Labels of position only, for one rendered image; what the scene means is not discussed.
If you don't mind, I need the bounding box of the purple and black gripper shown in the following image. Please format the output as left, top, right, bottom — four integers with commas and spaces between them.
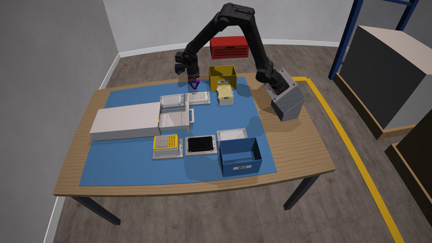
188, 64, 200, 90

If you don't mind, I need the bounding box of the blue open-top bin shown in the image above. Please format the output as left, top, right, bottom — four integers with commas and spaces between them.
220, 137, 263, 177

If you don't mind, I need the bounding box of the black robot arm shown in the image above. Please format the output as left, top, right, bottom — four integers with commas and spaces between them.
175, 3, 290, 95

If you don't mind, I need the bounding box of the blue bench mat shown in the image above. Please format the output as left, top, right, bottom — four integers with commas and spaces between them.
79, 77, 277, 186

